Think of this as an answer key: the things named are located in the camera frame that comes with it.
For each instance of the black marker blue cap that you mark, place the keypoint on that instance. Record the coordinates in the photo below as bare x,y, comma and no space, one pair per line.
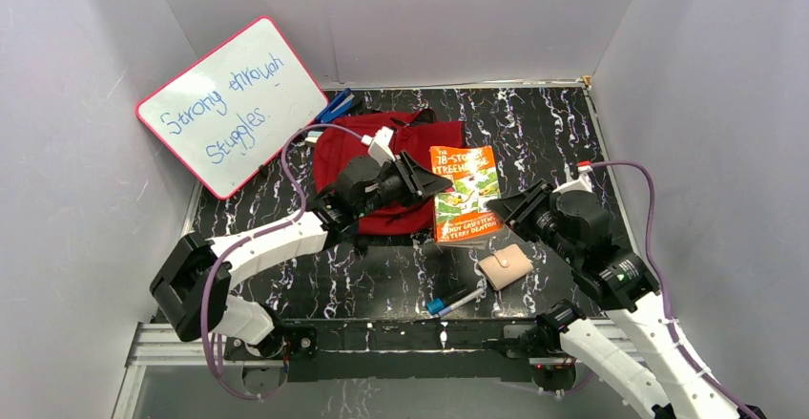
436,305

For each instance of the orange Treehouse book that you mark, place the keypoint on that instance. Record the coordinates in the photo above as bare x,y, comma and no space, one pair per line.
461,216

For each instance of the white pen blue cap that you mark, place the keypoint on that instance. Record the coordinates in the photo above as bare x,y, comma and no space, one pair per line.
469,297

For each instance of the blue stapler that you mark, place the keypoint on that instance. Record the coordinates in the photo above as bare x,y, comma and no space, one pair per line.
336,108

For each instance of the white board pink frame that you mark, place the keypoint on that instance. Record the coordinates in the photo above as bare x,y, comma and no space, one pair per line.
227,115

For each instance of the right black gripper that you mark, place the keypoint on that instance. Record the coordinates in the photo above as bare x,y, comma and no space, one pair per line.
517,208

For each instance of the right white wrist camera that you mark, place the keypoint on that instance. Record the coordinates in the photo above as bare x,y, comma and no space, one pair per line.
582,182

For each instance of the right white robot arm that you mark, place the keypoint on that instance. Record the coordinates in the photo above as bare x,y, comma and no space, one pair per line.
663,379

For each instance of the red student backpack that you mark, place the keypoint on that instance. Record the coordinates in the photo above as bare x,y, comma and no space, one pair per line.
414,133

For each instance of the beige small wallet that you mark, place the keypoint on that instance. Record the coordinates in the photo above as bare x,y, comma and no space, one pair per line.
505,266

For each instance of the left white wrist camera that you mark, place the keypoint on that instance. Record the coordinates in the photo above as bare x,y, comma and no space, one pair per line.
378,146

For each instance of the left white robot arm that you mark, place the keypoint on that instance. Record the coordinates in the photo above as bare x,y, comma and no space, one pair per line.
193,287

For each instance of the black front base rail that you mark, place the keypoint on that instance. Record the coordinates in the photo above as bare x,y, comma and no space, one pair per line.
422,349

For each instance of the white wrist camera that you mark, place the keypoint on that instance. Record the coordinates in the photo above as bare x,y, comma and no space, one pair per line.
582,182
378,146

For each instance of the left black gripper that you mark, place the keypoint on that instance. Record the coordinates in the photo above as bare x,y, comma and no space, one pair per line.
409,176

